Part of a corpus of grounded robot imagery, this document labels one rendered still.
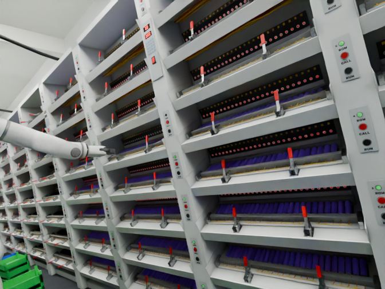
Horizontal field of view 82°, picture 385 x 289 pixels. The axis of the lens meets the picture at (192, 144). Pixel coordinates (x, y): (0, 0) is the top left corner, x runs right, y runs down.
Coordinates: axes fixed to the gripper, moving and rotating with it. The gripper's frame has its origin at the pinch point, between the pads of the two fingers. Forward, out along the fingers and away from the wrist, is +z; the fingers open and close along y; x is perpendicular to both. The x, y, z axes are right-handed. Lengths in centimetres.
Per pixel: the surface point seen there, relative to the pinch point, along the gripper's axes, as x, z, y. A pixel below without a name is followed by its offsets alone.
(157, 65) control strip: 32, -3, 49
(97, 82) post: 52, 3, -18
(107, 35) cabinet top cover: 77, 2, 0
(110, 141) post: 10.5, 10.7, -18.0
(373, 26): 11, 2, 125
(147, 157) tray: -7.5, 5.0, 26.8
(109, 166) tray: -7.0, 4.7, -10.4
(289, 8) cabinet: 38, 17, 104
